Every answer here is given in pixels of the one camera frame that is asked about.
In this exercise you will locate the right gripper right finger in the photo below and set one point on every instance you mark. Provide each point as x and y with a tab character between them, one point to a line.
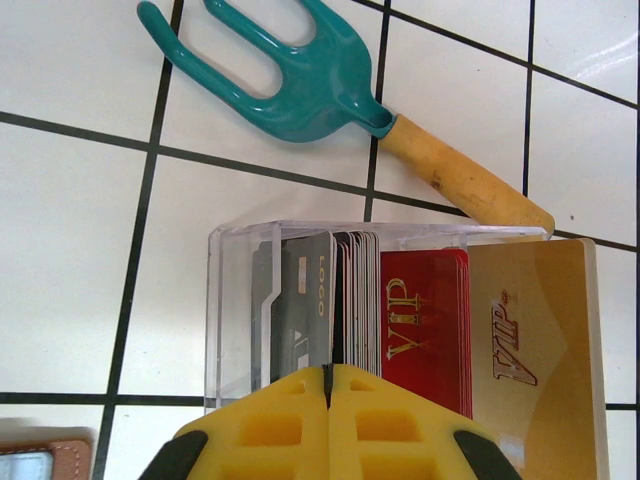
390	440

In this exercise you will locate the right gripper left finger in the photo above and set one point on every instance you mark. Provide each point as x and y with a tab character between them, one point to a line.
270	440

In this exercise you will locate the clear acrylic card box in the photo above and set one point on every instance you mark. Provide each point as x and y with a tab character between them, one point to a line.
235	300

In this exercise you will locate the brown leather card holder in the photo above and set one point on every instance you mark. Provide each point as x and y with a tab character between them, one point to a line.
75	455

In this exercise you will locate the red VIP card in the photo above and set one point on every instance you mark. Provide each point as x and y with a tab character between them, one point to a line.
425	325

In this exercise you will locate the white card stack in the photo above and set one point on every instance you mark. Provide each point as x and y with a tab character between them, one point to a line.
362	300

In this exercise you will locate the gold VIP card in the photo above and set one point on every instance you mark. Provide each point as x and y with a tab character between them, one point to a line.
540	350

